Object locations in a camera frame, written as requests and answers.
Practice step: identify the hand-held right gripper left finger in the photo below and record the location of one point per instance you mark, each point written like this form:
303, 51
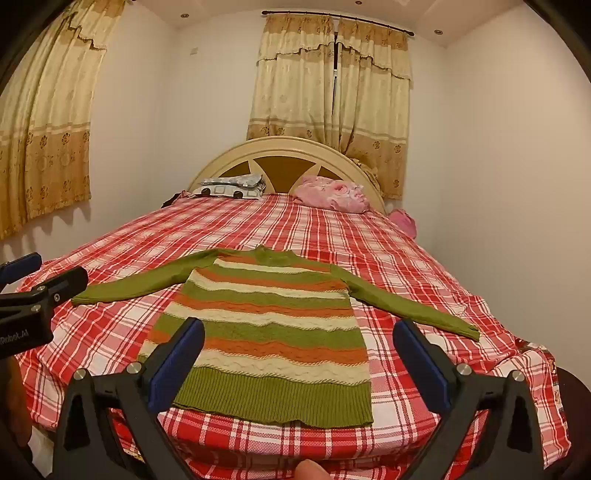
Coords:
178, 360

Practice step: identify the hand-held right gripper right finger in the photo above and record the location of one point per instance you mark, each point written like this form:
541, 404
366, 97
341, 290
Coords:
422, 364

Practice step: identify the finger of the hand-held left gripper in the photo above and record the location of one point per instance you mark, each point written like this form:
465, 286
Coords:
21, 266
60, 284

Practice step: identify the green orange striped sweater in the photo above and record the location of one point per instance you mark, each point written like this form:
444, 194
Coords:
277, 332

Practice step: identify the person's left hand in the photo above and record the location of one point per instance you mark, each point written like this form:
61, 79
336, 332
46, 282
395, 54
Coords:
19, 401

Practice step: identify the person's right hand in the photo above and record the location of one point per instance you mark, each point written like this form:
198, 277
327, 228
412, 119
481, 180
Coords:
311, 470

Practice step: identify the red plaid bed sheet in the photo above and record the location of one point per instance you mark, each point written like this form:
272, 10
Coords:
415, 277

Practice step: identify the wide beige floral curtain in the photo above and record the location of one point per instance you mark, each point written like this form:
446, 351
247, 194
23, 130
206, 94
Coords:
46, 138

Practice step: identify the dark cloth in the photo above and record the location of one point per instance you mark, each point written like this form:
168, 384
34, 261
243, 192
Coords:
175, 199

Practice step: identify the small pink cloth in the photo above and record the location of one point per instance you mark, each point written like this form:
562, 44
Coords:
404, 222

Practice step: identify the white pillow with black dots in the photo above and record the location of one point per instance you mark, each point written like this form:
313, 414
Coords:
221, 191

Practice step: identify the pink floral pillow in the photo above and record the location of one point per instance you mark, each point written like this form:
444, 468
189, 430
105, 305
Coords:
332, 194

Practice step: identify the cream wooden headboard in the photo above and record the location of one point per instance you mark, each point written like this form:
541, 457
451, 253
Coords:
277, 147

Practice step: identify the beige floral curtain panel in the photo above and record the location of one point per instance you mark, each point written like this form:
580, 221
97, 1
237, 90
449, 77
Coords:
374, 101
291, 83

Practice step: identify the dark curtain rod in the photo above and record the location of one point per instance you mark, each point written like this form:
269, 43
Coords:
341, 17

